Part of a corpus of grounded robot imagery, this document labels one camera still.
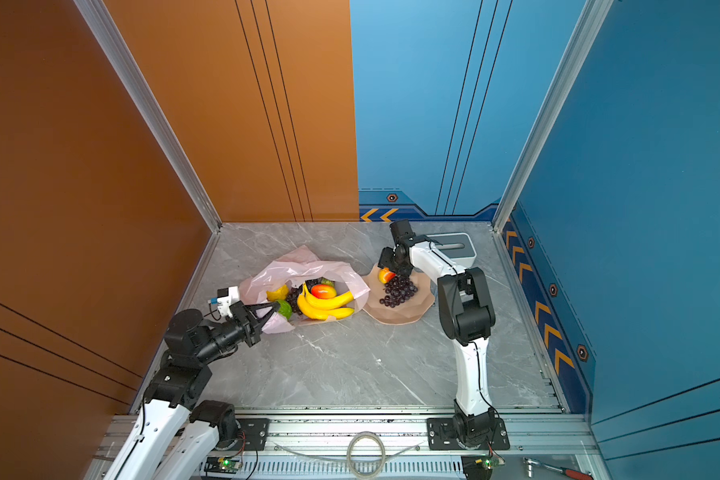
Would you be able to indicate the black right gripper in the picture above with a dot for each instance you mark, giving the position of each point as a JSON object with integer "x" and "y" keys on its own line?
{"x": 384, "y": 260}

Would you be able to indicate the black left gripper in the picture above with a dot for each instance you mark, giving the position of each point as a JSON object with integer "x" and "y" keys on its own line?
{"x": 251, "y": 327}

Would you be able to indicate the dark purple grape bunch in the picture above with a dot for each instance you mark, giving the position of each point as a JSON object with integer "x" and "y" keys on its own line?
{"x": 397, "y": 290}

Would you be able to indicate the yellow banana bunch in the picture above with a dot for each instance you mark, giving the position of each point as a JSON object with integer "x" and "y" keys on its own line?
{"x": 314, "y": 308}

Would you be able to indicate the pink plastic bag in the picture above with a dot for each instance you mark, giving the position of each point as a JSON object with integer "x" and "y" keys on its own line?
{"x": 293, "y": 269}

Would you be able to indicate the red apple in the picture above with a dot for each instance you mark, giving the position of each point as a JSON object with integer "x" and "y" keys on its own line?
{"x": 385, "y": 275}

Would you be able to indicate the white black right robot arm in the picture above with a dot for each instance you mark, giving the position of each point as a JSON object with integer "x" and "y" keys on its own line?
{"x": 467, "y": 316}

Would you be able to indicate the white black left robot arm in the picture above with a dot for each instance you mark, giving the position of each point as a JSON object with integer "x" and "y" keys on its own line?
{"x": 177, "y": 434}

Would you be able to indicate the beige fruit plate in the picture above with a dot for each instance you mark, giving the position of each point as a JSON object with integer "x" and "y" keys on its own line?
{"x": 410, "y": 311}

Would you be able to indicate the white grey tissue box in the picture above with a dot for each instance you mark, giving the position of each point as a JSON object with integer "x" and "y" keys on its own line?
{"x": 457, "y": 246}

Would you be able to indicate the green circuit board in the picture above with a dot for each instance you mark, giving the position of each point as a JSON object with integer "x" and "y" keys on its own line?
{"x": 222, "y": 465}

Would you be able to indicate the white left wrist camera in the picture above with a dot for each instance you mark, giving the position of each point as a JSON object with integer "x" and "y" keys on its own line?
{"x": 221, "y": 304}

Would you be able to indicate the aluminium front rail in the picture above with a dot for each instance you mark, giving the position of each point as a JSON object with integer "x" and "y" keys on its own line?
{"x": 410, "y": 443}

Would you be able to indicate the red handled tool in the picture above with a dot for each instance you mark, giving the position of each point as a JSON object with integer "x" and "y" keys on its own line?
{"x": 531, "y": 465}

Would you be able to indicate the aluminium corner post right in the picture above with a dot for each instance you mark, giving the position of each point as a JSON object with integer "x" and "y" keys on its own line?
{"x": 587, "y": 28}

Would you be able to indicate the aluminium corner post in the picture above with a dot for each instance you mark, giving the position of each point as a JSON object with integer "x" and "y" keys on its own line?
{"x": 587, "y": 28}
{"x": 117, "y": 52}

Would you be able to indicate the aluminium corner post left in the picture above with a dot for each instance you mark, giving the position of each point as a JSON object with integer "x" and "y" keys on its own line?
{"x": 117, "y": 52}

